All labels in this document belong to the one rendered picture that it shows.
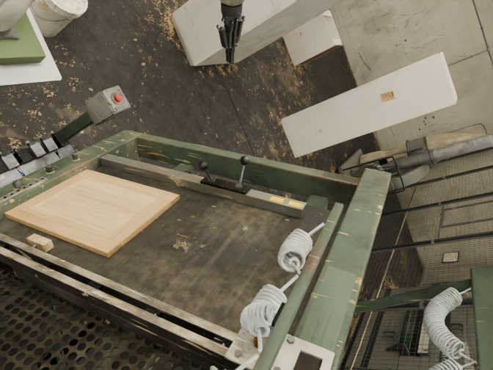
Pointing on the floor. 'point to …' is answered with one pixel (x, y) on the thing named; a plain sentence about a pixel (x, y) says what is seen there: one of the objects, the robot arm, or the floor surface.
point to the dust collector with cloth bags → (403, 159)
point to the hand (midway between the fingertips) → (229, 53)
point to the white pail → (56, 14)
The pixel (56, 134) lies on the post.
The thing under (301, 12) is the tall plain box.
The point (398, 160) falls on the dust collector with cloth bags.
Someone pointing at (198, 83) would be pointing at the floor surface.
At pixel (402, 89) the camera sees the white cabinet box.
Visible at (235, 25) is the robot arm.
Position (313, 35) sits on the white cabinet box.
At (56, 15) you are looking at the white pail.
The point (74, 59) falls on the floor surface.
